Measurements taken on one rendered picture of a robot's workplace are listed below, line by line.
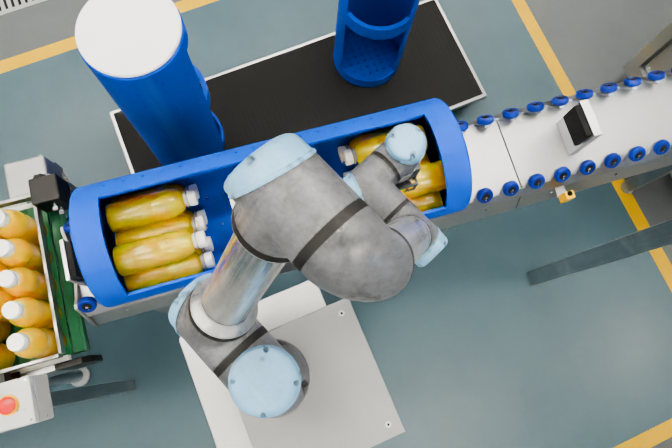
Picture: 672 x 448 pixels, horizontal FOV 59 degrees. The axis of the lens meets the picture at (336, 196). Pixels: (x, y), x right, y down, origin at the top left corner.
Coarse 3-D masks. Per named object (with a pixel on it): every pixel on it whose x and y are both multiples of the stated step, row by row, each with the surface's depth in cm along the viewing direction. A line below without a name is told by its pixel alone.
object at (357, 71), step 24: (360, 0) 239; (384, 0) 238; (408, 0) 225; (336, 24) 231; (360, 24) 209; (384, 24) 254; (408, 24) 214; (336, 48) 242; (360, 48) 258; (384, 48) 258; (360, 72) 255; (384, 72) 255
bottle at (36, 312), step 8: (24, 304) 136; (32, 304) 138; (40, 304) 141; (48, 304) 146; (24, 312) 135; (32, 312) 137; (40, 312) 140; (48, 312) 144; (16, 320) 135; (24, 320) 136; (32, 320) 138; (40, 320) 141; (48, 320) 145; (48, 328) 150
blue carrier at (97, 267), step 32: (320, 128) 140; (352, 128) 137; (448, 128) 135; (192, 160) 136; (224, 160) 133; (448, 160) 134; (96, 192) 130; (128, 192) 147; (224, 192) 154; (448, 192) 136; (96, 224) 125; (224, 224) 155; (96, 256) 125; (96, 288) 127; (160, 288) 133
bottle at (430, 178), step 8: (440, 160) 144; (424, 168) 142; (432, 168) 142; (440, 168) 142; (416, 176) 141; (424, 176) 141; (432, 176) 141; (440, 176) 141; (424, 184) 141; (432, 184) 141; (440, 184) 142; (408, 192) 140; (416, 192) 141; (424, 192) 142; (432, 192) 144
